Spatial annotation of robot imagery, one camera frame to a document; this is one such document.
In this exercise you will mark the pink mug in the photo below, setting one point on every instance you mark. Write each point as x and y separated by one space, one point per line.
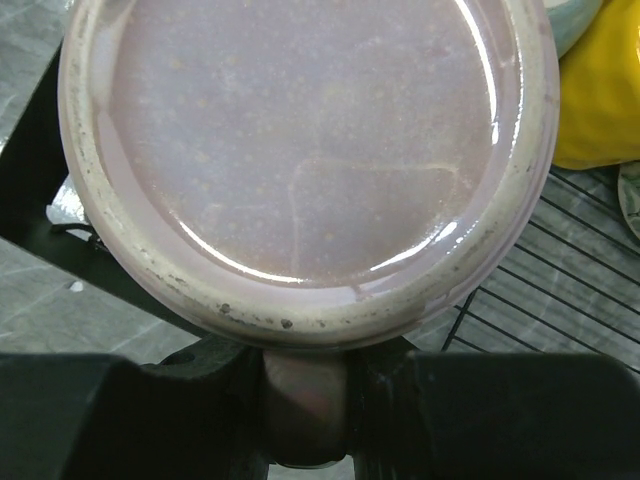
308 177

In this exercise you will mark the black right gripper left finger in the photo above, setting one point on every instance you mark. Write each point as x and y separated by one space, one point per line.
100 416

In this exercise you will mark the yellow mug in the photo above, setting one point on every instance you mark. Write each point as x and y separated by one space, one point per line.
599 112

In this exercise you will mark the black wire dish rack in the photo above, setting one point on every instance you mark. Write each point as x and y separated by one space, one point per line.
571 284

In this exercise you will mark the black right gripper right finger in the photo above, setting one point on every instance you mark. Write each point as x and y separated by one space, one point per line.
420 415

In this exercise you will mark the green glazed mug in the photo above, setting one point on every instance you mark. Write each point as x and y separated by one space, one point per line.
569 20

